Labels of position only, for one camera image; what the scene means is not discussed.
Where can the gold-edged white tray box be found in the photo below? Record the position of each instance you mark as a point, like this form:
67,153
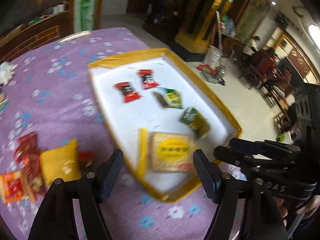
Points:
124,120

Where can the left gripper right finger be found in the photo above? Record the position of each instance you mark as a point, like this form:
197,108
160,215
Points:
261,218

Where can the wooden cabinet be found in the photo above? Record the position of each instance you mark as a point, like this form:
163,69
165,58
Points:
30,24

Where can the plain yellow snack pack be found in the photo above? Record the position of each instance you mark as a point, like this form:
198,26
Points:
61,162

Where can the orange cracker pack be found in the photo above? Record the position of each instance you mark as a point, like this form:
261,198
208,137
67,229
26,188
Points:
15,187

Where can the green yellow snack packet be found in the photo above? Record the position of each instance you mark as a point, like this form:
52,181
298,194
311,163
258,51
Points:
169,98

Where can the yellow-label cracker pack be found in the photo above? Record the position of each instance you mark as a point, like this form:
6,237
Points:
164,152

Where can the dark red Golden Crown bar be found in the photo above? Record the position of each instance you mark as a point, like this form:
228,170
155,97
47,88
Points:
32,169

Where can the dark red Chinese-text bar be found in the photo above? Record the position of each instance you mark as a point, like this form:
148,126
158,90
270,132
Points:
26,147

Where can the red broom and dustpan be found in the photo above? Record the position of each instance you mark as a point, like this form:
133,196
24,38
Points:
211,75

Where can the seated person in white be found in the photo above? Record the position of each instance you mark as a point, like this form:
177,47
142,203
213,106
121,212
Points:
251,46

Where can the purple floral tablecloth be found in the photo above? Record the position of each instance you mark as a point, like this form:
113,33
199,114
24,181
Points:
52,95

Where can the white gloves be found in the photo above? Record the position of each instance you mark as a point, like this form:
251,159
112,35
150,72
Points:
7,73

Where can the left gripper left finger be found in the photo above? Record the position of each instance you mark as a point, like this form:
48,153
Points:
55,217

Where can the olive yellow snack packet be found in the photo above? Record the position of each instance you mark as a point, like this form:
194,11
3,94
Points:
195,120

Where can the white bucket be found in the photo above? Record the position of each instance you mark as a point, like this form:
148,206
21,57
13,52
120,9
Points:
213,56

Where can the red black candy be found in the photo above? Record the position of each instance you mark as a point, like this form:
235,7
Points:
85,159
127,91
147,79

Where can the cream folded fan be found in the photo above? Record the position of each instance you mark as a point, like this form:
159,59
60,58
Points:
75,36

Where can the person's right hand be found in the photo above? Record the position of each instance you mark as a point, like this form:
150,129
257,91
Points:
307,210

